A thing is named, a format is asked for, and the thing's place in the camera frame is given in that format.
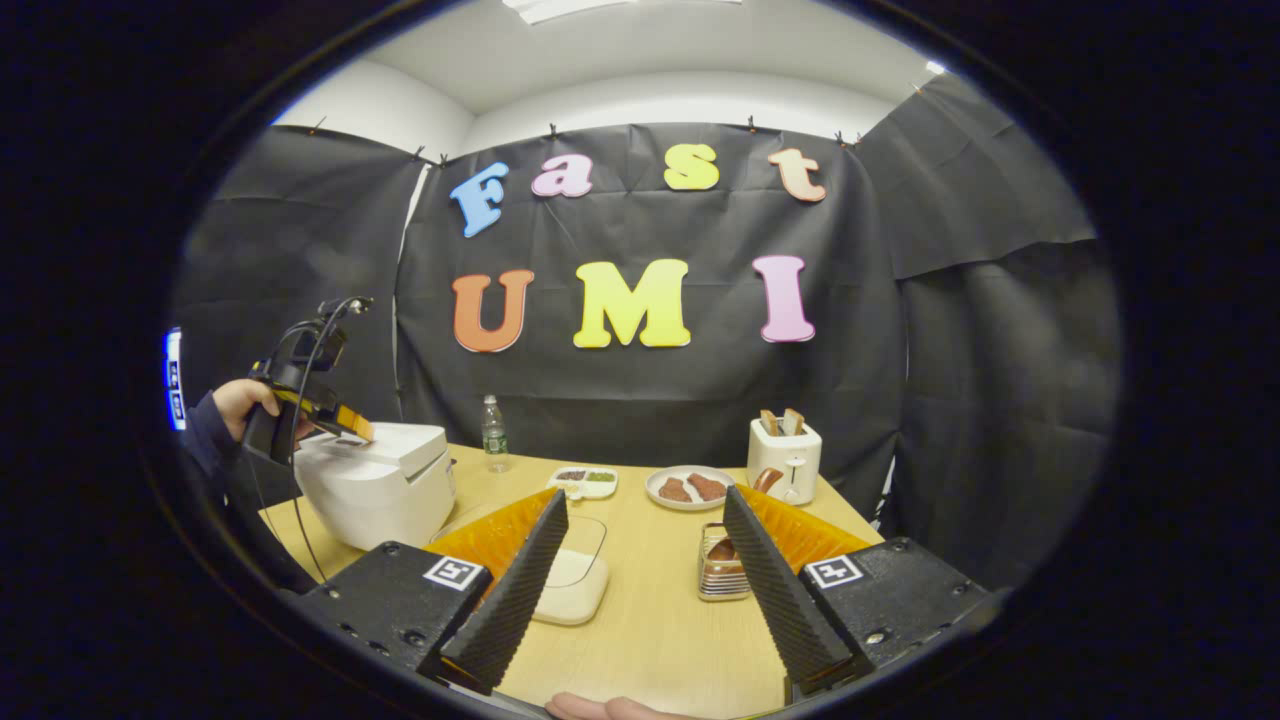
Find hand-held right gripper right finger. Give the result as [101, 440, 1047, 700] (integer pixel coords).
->
[722, 485, 1001, 696]

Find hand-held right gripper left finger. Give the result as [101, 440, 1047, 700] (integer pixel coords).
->
[300, 488, 569, 696]

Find wire chopstick holder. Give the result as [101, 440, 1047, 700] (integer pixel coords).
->
[697, 522, 753, 602]

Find clear rice container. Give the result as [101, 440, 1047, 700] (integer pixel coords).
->
[430, 500, 611, 627]

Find white rice cooker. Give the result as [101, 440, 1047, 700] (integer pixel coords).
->
[295, 422, 458, 552]

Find brown wooden spoon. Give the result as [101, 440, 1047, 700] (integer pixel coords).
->
[705, 466, 786, 563]

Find blue and white panel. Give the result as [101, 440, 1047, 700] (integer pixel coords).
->
[163, 327, 187, 433]

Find white divided grain dish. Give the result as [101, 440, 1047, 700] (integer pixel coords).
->
[547, 466, 619, 501]

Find white toaster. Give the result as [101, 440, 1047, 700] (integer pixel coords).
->
[747, 418, 823, 507]

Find clear plastic water bottle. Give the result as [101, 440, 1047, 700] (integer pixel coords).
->
[481, 394, 511, 474]

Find white round plate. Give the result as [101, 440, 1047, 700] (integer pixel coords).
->
[645, 465, 737, 512]

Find long ceiling light panel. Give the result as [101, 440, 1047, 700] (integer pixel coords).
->
[500, 0, 746, 25]

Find black cable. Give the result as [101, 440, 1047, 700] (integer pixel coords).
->
[255, 296, 373, 586]

